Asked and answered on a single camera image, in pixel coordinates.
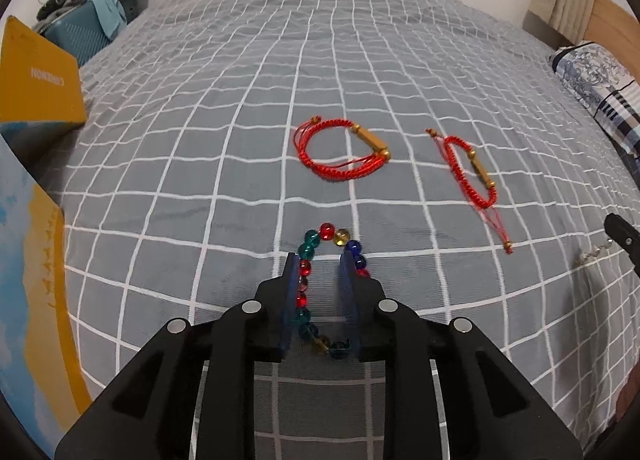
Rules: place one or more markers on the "teal towel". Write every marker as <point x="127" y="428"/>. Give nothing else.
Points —
<point x="107" y="10"/>

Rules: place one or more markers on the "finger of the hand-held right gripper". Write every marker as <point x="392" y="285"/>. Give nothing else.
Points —
<point x="622" y="235"/>

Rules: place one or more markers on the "teal suitcase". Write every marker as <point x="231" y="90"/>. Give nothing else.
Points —
<point x="75" y="35"/>

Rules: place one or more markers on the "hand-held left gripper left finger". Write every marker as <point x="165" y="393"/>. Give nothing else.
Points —
<point x="290" y="305"/>

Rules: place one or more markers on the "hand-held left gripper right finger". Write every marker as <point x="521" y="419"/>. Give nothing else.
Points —
<point x="348" y="305"/>

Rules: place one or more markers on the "blue and yellow cardboard box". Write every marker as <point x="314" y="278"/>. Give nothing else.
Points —
<point x="45" y="80"/>

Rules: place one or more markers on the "dark bags pile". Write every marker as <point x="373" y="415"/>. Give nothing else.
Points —
<point x="62" y="0"/>

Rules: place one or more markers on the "blue patchwork pillow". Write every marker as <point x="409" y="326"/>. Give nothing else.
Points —
<point x="595" y="75"/>

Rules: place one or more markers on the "wooden headboard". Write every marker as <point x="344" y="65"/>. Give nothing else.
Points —
<point x="607" y="20"/>

